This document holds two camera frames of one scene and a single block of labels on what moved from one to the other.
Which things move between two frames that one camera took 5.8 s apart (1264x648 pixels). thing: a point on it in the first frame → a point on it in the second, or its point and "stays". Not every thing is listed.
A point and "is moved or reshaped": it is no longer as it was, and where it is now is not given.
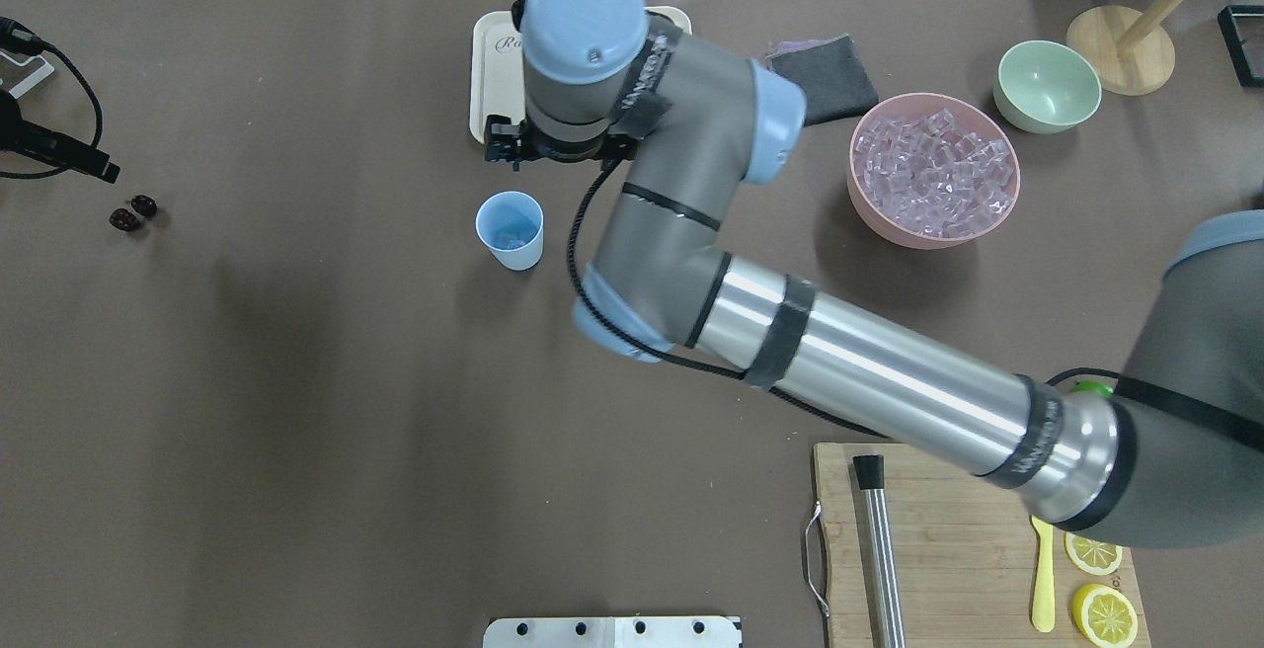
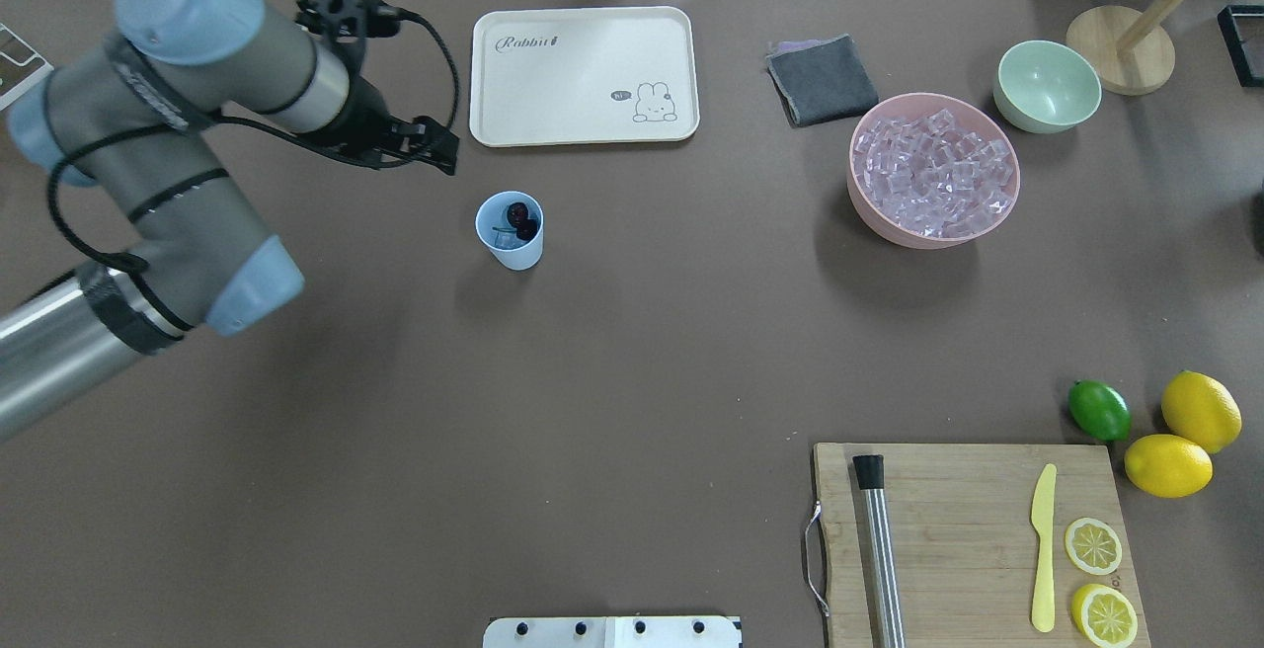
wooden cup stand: [1133, 54] stays
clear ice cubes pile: [931, 177] stays
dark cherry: [144, 204] is moved or reshaped
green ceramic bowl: [1043, 87] stays
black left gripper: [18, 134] → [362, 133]
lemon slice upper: [1093, 555] stays
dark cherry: [124, 220] is moved or reshaped
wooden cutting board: [964, 555] stays
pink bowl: [931, 171] stays
